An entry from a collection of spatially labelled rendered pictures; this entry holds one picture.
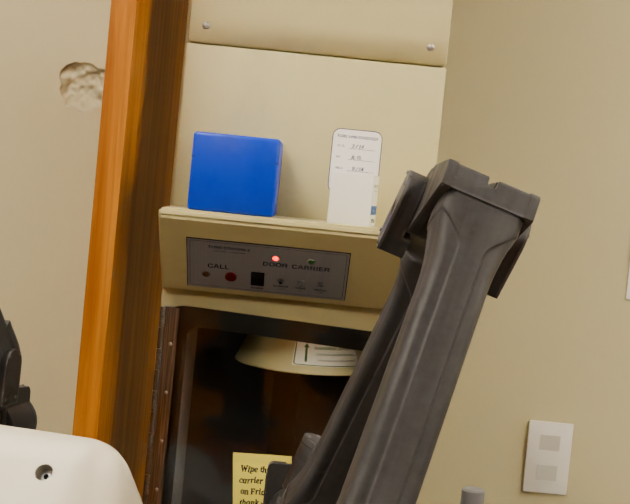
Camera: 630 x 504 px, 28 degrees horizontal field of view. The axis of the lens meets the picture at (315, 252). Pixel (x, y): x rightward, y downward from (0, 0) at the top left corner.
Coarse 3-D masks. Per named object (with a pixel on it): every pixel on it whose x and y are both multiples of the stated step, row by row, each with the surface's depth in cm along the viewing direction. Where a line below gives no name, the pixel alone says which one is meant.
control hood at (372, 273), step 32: (160, 224) 144; (192, 224) 144; (224, 224) 143; (256, 224) 143; (288, 224) 143; (320, 224) 143; (160, 256) 149; (352, 256) 146; (384, 256) 145; (192, 288) 152; (352, 288) 150; (384, 288) 149
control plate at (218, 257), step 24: (192, 240) 146; (216, 240) 145; (192, 264) 149; (216, 264) 148; (240, 264) 148; (264, 264) 148; (288, 264) 147; (336, 264) 147; (240, 288) 151; (264, 288) 151; (288, 288) 151; (312, 288) 150; (336, 288) 150
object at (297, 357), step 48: (192, 336) 153; (240, 336) 150; (288, 336) 148; (336, 336) 146; (192, 384) 153; (240, 384) 151; (288, 384) 148; (336, 384) 146; (192, 432) 153; (240, 432) 151; (288, 432) 149; (192, 480) 153
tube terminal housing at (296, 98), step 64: (192, 64) 153; (256, 64) 153; (320, 64) 153; (384, 64) 153; (192, 128) 154; (256, 128) 154; (320, 128) 154; (384, 128) 154; (320, 192) 154; (384, 192) 154; (320, 320) 155
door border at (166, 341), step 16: (176, 320) 153; (160, 336) 154; (176, 336) 153; (160, 368) 154; (160, 384) 154; (160, 400) 154; (160, 416) 154; (160, 432) 154; (160, 448) 154; (160, 464) 154; (160, 480) 154; (144, 496) 155; (160, 496) 154
